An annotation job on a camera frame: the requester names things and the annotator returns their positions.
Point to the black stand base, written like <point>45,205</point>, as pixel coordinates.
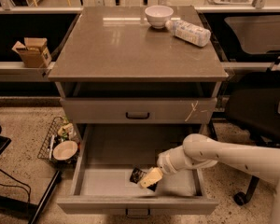
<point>21,209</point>

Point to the open cardboard box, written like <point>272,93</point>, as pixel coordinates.
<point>34,52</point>

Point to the open grey lower drawer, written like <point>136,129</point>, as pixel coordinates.
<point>109,153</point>

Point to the black office chair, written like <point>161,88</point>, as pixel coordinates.
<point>254,105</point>

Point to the beige bowl in basket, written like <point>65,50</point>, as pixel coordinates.
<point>65,150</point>

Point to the closed grey upper drawer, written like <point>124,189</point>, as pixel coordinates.
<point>139,111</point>

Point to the clear plastic water bottle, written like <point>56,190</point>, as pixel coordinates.
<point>189,32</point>

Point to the white ceramic bowl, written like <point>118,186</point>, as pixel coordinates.
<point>157,15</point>

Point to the black wire basket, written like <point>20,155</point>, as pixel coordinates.
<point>54,137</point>

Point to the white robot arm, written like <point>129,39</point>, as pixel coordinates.
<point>199,151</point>

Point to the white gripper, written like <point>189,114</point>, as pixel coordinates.
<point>165,163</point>

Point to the grey drawer cabinet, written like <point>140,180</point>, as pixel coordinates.
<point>113,52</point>

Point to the black rxbar chocolate bar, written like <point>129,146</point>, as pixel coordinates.
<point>136,176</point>

